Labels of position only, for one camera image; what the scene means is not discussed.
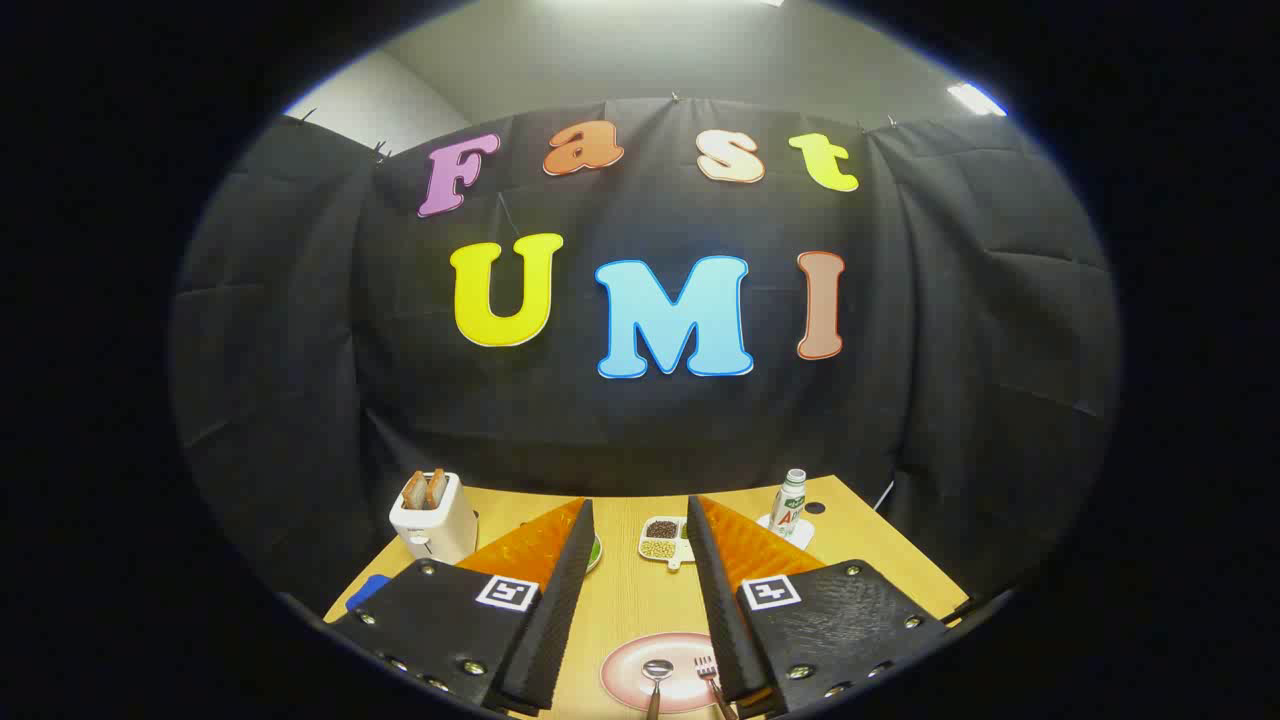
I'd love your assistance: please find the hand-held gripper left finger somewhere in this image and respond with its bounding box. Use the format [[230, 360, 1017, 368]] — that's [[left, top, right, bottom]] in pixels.
[[330, 498, 598, 717]]

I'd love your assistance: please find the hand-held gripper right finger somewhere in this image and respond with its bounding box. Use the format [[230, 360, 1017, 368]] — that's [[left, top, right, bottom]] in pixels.
[[686, 494, 951, 717]]

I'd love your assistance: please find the wooden-handled metal fork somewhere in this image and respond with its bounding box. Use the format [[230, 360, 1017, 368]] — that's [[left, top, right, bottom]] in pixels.
[[694, 655, 739, 720]]

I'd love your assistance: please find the wooden-handled metal spoon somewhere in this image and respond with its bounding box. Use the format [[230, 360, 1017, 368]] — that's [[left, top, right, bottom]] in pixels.
[[642, 659, 675, 720]]

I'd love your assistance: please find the pink round plate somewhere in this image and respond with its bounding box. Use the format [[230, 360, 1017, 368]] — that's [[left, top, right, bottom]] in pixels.
[[600, 631, 726, 715]]

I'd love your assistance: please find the white divided snack tray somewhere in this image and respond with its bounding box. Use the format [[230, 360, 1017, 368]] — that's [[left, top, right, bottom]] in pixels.
[[638, 516, 693, 572]]

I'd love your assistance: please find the white square coaster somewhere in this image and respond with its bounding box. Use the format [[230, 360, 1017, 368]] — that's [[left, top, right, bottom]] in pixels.
[[756, 513, 815, 551]]

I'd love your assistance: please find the white drink bottle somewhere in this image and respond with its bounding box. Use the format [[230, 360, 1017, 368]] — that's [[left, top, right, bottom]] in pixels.
[[768, 469, 808, 539]]

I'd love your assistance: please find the white toaster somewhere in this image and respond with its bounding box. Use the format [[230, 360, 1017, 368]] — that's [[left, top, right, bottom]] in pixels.
[[389, 480, 479, 566]]

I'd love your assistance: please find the ceiling light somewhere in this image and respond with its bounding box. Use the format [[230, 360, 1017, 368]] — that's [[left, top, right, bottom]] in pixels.
[[947, 82, 1007, 118]]

